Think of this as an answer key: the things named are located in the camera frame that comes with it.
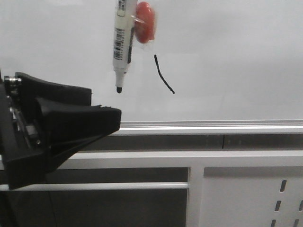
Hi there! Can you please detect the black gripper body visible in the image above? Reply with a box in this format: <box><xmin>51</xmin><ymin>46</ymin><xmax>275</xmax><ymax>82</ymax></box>
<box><xmin>0</xmin><ymin>72</ymin><xmax>51</xmax><ymax>190</ymax></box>

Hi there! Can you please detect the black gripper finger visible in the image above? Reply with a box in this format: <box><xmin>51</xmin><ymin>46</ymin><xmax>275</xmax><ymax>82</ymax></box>
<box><xmin>15</xmin><ymin>72</ymin><xmax>92</xmax><ymax>111</ymax></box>
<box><xmin>35</xmin><ymin>98</ymin><xmax>121</xmax><ymax>172</ymax></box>

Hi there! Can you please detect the white black whiteboard marker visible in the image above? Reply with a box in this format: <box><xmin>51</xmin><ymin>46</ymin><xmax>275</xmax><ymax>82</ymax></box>
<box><xmin>113</xmin><ymin>0</ymin><xmax>137</xmax><ymax>94</ymax></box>

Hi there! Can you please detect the red round magnet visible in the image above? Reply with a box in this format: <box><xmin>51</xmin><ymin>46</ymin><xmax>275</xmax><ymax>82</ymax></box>
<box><xmin>131</xmin><ymin>0</ymin><xmax>157</xmax><ymax>52</ymax></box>

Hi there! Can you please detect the white whiteboard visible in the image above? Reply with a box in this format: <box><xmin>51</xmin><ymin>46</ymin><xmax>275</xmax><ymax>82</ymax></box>
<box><xmin>0</xmin><ymin>0</ymin><xmax>303</xmax><ymax>134</ymax></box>

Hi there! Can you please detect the white metal stand frame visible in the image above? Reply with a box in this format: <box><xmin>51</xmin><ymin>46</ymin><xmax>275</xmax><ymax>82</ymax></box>
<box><xmin>19</xmin><ymin>150</ymin><xmax>303</xmax><ymax>227</ymax></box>

